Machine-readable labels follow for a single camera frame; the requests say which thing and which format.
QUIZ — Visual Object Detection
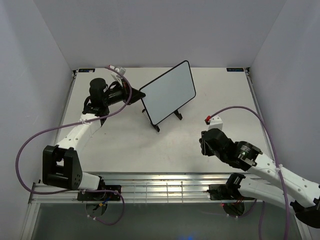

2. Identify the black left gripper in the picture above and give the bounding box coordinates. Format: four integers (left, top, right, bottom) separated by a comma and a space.
103, 79, 146, 107

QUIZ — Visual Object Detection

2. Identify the white black-framed whiteboard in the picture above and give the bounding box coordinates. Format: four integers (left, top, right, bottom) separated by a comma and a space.
139, 60, 196, 127

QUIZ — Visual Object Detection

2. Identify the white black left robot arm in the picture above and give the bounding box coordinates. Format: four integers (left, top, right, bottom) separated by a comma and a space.
42, 78, 146, 200

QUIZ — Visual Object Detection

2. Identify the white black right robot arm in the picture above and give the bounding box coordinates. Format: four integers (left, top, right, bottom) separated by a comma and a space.
199, 128, 320, 229

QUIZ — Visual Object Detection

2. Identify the blue left corner label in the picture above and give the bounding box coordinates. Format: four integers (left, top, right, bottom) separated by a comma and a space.
78, 68, 95, 73

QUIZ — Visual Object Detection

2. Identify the blue corner label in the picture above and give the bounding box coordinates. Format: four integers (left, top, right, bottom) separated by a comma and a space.
78, 68, 95, 73
226, 67, 244, 72

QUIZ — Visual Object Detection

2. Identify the blue right corner label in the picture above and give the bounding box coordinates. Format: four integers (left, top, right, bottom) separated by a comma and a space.
226, 67, 244, 72

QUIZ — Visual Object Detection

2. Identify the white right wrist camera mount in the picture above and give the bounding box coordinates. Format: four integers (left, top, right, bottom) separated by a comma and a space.
204, 115, 223, 131

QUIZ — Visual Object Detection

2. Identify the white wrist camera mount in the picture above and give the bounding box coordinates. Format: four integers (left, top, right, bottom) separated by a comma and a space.
109, 65, 126, 86
204, 115, 223, 131

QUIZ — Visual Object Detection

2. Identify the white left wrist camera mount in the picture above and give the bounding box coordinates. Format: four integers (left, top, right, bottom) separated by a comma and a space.
109, 65, 126, 86

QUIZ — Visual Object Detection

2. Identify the wire whiteboard easel stand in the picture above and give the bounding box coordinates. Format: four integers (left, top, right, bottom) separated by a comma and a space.
141, 108, 183, 133

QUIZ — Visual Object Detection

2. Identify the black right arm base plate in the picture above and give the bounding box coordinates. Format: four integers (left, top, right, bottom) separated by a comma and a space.
206, 184, 254, 201

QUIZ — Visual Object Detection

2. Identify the aluminium table frame rail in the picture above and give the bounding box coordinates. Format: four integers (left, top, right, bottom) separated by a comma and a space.
28, 172, 301, 205

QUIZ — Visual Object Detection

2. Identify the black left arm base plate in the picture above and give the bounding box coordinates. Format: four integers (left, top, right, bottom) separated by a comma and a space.
76, 185, 122, 202

